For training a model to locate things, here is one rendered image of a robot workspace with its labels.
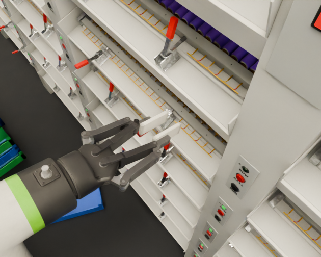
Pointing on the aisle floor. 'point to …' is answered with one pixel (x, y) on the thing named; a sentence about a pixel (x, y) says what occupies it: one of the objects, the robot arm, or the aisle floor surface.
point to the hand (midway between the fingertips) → (160, 128)
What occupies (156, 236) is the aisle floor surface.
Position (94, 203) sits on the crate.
